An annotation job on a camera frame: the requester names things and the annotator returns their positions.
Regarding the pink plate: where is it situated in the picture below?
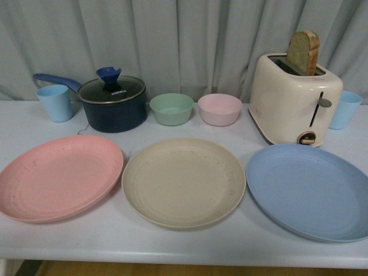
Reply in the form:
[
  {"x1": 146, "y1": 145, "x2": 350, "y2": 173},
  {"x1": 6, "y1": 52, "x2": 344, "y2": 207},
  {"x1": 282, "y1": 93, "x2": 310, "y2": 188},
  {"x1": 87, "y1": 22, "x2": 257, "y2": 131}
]
[{"x1": 1, "y1": 135, "x2": 124, "y2": 223}]

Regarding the blue plate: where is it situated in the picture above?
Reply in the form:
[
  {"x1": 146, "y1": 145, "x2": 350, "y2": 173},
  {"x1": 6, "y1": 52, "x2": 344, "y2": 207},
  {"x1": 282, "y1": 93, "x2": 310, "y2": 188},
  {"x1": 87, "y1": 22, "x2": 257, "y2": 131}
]
[{"x1": 246, "y1": 144, "x2": 367, "y2": 242}]

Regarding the green bowl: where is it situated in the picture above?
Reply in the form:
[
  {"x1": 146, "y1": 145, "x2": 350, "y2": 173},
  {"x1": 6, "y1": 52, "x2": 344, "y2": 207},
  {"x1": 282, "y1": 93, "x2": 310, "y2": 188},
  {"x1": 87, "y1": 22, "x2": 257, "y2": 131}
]
[{"x1": 149, "y1": 93, "x2": 194, "y2": 127}]

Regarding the pink bowl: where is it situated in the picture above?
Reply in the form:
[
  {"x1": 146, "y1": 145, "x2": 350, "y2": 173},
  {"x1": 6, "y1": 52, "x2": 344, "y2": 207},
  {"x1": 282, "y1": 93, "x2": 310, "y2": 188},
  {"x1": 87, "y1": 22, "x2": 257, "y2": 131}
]
[{"x1": 198, "y1": 93, "x2": 243, "y2": 127}]

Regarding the beige plate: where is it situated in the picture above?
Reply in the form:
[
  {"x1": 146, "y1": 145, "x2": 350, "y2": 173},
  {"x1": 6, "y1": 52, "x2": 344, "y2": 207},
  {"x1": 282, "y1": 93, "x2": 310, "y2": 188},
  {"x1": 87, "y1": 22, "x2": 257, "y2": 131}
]
[{"x1": 121, "y1": 138, "x2": 246, "y2": 230}]

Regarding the dark blue saucepan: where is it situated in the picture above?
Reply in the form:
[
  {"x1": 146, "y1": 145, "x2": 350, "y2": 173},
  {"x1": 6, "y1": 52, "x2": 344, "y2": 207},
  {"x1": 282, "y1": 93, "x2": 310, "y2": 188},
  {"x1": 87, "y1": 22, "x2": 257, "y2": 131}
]
[{"x1": 33, "y1": 74, "x2": 147, "y2": 133}]

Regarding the glass pot lid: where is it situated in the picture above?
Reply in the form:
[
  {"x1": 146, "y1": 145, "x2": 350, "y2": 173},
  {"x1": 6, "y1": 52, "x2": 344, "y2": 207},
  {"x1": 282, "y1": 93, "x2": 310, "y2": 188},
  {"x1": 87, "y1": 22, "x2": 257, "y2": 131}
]
[{"x1": 78, "y1": 67, "x2": 145, "y2": 104}]

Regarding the grey curtain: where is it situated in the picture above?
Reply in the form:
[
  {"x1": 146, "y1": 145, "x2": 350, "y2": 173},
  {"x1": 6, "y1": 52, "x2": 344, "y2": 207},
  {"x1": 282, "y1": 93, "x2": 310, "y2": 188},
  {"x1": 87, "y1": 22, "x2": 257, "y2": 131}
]
[{"x1": 1, "y1": 1, "x2": 367, "y2": 102}]

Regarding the cream toaster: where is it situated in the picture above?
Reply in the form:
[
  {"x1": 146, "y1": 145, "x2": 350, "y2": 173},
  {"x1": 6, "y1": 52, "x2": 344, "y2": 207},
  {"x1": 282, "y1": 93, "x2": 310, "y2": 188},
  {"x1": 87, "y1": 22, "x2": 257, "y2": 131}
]
[{"x1": 248, "y1": 53, "x2": 343, "y2": 147}]

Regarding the light blue cup left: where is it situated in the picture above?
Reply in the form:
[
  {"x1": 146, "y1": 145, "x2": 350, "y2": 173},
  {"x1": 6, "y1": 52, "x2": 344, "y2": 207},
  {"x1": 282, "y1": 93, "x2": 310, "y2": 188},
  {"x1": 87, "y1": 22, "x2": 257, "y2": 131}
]
[{"x1": 36, "y1": 85, "x2": 73, "y2": 122}]

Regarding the light blue cup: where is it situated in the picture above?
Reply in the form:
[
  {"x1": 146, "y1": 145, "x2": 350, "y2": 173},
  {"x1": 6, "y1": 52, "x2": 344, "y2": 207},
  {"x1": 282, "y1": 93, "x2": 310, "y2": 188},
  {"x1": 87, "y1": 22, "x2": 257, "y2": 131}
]
[
  {"x1": 36, "y1": 85, "x2": 73, "y2": 122},
  {"x1": 329, "y1": 91, "x2": 362, "y2": 130}
]

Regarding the bread slice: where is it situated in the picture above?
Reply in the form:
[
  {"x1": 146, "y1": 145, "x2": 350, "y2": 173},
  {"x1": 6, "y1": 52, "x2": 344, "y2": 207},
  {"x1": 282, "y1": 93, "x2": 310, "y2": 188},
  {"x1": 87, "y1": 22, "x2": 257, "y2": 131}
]
[{"x1": 286, "y1": 30, "x2": 320, "y2": 76}]

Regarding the light blue cup right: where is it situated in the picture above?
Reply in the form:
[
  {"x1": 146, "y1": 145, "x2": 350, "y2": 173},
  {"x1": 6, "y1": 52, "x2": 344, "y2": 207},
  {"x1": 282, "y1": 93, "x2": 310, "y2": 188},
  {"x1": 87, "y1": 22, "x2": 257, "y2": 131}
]
[{"x1": 329, "y1": 91, "x2": 362, "y2": 130}]

